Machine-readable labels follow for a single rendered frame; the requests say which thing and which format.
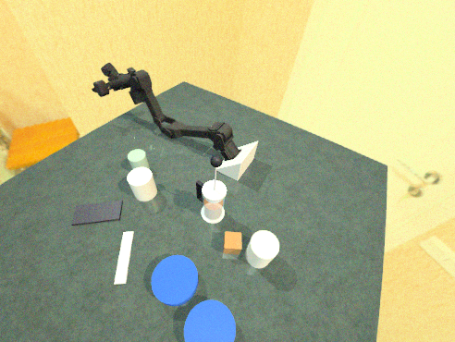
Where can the pale green cylinder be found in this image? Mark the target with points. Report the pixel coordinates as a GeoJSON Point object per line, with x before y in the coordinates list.
{"type": "Point", "coordinates": [137, 158]}

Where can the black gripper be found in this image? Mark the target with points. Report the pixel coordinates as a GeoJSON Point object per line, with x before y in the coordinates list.
{"type": "Point", "coordinates": [100, 87]}

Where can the glass french press with black knob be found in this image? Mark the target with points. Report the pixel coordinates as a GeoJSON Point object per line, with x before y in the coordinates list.
{"type": "Point", "coordinates": [214, 193]}

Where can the orange cube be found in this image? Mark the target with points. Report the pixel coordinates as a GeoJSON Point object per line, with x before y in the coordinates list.
{"type": "Point", "coordinates": [232, 243]}

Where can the dark grey flat rectangular pad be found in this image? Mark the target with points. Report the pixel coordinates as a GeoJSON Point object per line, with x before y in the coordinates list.
{"type": "Point", "coordinates": [97, 213]}

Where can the white flat bar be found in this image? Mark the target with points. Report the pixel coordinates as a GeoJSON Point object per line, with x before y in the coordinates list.
{"type": "Point", "coordinates": [123, 259]}

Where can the blue cylinder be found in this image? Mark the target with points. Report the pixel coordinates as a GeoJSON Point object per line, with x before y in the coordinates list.
{"type": "Point", "coordinates": [175, 280]}
{"type": "Point", "coordinates": [210, 321]}

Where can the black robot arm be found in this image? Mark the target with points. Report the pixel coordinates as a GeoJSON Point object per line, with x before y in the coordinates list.
{"type": "Point", "coordinates": [139, 82]}

